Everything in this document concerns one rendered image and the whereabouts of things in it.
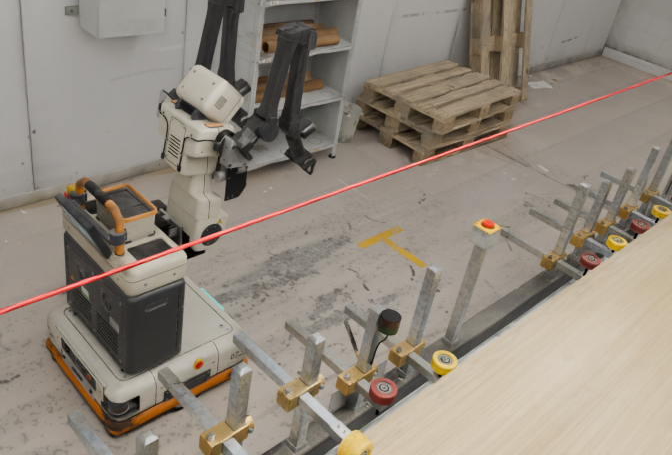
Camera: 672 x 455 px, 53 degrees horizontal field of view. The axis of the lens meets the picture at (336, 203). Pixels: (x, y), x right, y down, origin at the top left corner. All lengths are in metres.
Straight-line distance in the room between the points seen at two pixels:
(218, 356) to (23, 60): 1.96
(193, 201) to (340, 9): 2.52
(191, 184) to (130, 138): 1.85
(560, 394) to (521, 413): 0.17
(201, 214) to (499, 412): 1.37
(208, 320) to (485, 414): 1.45
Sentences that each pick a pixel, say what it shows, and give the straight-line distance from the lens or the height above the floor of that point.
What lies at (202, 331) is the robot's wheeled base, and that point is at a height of 0.28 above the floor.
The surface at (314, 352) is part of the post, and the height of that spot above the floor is 1.09.
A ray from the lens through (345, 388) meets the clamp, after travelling 2.09.
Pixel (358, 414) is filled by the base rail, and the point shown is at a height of 0.70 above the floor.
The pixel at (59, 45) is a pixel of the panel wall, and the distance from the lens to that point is 4.08.
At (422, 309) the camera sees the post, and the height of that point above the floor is 1.00.
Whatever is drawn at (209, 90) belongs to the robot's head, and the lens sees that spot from 2.56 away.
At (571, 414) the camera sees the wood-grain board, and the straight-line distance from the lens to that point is 2.21.
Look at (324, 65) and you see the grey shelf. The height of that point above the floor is 0.65.
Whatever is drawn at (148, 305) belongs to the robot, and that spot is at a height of 0.63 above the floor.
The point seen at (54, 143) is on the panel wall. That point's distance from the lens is 4.29.
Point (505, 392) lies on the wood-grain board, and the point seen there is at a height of 0.90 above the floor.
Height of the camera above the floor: 2.33
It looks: 30 degrees down
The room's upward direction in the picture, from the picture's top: 11 degrees clockwise
